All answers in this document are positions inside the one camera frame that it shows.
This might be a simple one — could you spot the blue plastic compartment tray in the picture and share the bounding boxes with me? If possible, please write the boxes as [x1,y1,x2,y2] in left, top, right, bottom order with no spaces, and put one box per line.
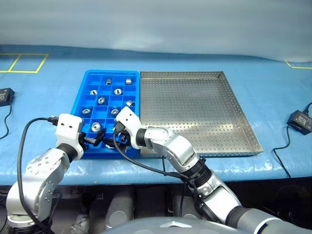
[70,70,141,159]

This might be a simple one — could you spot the blue plastic table cover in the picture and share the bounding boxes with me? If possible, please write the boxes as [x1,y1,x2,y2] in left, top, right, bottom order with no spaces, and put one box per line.
[0,44,312,187]

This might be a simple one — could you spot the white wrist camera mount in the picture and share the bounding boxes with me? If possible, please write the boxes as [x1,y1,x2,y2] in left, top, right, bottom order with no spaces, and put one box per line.
[55,113,85,161]
[115,107,142,149]

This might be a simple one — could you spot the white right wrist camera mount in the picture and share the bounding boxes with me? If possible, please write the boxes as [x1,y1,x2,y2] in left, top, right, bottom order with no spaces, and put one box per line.
[115,107,142,149]

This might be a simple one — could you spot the grey rounded leg housing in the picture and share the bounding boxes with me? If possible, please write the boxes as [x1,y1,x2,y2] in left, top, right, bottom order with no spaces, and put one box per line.
[172,195,203,220]
[106,192,136,230]

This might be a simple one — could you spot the small black box device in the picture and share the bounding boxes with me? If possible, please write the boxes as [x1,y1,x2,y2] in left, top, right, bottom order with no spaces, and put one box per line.
[287,110,312,136]
[0,88,15,108]

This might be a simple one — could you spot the crumpled clear plastic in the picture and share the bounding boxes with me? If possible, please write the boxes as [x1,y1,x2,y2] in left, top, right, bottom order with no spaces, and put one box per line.
[70,214,90,234]

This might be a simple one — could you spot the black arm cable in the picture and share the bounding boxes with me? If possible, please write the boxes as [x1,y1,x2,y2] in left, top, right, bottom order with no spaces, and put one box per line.
[113,121,195,220]
[17,116,59,234]

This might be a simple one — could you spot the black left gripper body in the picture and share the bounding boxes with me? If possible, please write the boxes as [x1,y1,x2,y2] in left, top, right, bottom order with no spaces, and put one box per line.
[77,131,90,147]

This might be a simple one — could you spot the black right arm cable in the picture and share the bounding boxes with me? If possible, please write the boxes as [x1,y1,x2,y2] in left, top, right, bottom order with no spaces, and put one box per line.
[113,121,195,220]

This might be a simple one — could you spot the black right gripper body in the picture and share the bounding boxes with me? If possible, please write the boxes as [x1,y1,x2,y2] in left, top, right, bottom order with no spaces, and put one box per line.
[117,129,134,147]

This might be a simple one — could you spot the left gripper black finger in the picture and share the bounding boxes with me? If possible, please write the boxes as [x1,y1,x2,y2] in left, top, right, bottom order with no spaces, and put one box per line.
[84,137,102,148]
[94,128,107,141]

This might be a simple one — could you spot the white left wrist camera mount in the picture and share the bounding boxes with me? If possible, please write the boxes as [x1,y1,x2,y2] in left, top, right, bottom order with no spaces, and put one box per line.
[55,113,85,161]

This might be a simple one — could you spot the perforated steel tray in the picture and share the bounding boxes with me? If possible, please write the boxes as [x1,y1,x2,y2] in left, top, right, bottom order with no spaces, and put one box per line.
[139,71,264,158]

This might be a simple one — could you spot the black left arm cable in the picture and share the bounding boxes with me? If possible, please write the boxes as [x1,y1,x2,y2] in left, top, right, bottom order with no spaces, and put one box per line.
[17,116,59,234]

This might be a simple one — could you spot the grey robot torso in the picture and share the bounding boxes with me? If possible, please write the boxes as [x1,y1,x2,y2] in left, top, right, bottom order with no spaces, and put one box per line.
[102,217,244,234]

